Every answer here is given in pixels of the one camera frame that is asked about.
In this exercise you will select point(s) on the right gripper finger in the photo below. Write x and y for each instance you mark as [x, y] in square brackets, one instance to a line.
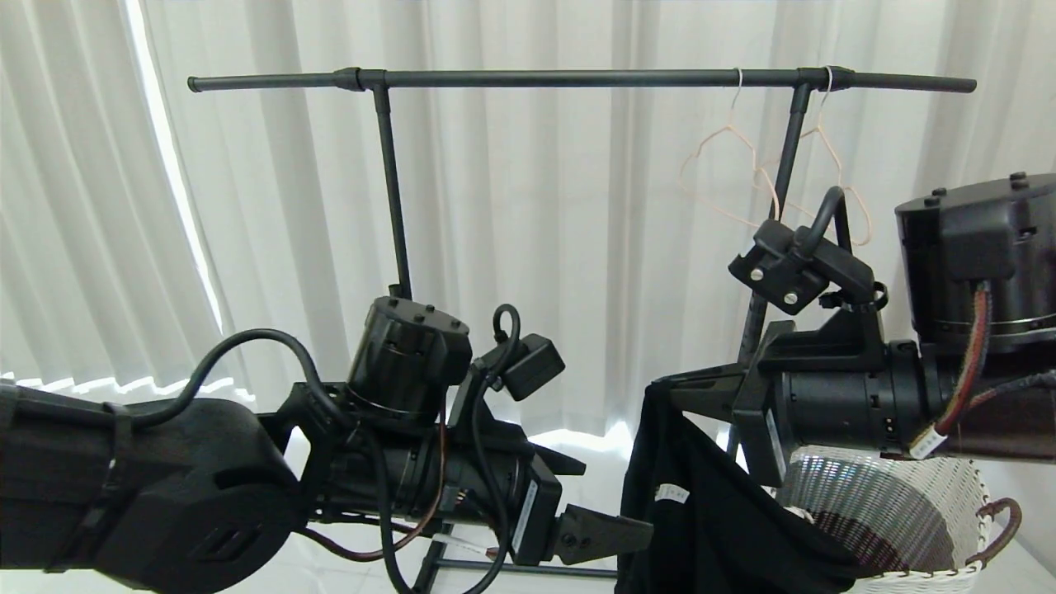
[709, 406]
[718, 377]

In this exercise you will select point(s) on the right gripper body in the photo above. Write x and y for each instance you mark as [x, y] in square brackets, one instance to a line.
[850, 396]

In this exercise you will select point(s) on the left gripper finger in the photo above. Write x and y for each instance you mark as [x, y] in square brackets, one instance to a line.
[559, 464]
[602, 535]

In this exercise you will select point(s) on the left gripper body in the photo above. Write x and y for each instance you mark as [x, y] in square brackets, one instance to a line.
[429, 487]

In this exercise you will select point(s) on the black t-shirt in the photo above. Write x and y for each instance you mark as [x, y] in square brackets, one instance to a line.
[726, 520]

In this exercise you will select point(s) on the pink clothes hanger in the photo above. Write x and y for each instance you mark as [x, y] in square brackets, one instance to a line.
[864, 219]
[728, 127]

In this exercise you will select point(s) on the white laundry basket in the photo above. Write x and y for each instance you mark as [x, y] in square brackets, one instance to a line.
[866, 495]

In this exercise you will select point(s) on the black clothes rack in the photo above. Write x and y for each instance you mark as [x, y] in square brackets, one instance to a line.
[577, 78]

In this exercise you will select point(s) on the white curtain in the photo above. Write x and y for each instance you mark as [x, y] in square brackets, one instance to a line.
[536, 247]

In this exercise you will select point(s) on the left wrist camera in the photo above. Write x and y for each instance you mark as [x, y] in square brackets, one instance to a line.
[535, 367]

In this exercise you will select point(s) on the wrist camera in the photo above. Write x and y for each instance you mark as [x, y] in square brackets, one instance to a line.
[535, 367]
[784, 264]

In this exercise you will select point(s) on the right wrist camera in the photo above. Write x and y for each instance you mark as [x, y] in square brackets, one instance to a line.
[784, 264]

